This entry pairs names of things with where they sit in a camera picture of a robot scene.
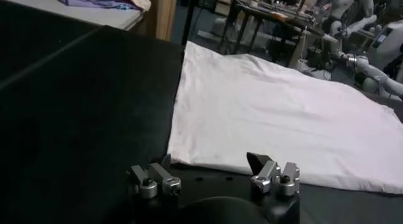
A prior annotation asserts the black leather table cover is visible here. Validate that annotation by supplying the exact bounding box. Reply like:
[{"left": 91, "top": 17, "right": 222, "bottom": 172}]
[
  {"left": 0, "top": 25, "right": 403, "bottom": 224},
  {"left": 0, "top": 0, "right": 101, "bottom": 87}
]

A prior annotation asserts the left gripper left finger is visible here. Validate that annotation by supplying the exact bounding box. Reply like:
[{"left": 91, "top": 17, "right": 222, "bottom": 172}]
[{"left": 127, "top": 154, "right": 182, "bottom": 199}]

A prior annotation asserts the white-legged desk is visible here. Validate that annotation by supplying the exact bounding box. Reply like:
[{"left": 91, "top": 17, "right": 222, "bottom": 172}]
[{"left": 288, "top": 25, "right": 338, "bottom": 70}]

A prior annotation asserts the black metal desk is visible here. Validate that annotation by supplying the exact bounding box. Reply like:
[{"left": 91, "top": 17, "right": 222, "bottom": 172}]
[{"left": 219, "top": 0, "right": 319, "bottom": 55}]

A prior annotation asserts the white side table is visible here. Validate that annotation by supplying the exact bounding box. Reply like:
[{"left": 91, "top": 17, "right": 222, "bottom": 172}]
[{"left": 0, "top": 0, "right": 144, "bottom": 31}]

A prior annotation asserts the white printed t-shirt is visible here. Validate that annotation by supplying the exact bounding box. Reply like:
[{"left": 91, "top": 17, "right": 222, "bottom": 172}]
[{"left": 166, "top": 41, "right": 403, "bottom": 194}]

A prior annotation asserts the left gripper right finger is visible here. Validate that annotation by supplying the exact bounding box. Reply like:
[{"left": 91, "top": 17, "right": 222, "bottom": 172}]
[{"left": 246, "top": 152, "right": 300, "bottom": 197}]

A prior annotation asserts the white round-headed humanoid robot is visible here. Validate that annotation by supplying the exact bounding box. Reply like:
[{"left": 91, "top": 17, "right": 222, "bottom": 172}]
[{"left": 327, "top": 0, "right": 378, "bottom": 23}]

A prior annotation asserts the wooden partition panel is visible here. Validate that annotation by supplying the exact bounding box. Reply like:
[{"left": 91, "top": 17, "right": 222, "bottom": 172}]
[{"left": 130, "top": 0, "right": 179, "bottom": 42}]

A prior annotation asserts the purple folded shirt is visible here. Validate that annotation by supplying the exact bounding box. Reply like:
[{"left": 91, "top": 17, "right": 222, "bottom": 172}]
[{"left": 59, "top": 0, "right": 139, "bottom": 11}]

